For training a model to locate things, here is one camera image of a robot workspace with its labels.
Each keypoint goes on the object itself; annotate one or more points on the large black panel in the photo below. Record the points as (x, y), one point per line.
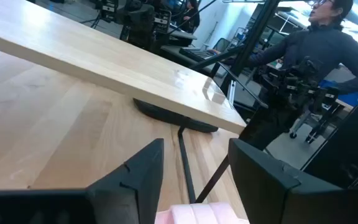
(346, 149)

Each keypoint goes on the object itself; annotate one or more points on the wooden shelf black metal frame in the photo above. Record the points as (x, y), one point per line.
(89, 53)

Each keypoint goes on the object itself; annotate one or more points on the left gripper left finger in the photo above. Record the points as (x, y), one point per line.
(120, 199)

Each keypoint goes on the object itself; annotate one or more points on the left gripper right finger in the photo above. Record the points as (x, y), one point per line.
(275, 199)

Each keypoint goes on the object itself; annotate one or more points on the black slide sandal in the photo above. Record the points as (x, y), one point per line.
(172, 116)

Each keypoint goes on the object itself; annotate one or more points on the black upright frame post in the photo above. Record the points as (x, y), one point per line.
(256, 31)

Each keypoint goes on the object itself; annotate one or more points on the black keyboard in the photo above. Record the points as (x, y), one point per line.
(197, 53)

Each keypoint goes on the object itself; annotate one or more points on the blue board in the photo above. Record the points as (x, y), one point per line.
(350, 98)

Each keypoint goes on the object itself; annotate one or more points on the person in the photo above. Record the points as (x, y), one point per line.
(322, 46)

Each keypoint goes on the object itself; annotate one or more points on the pink slide sandal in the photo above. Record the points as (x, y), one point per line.
(197, 214)

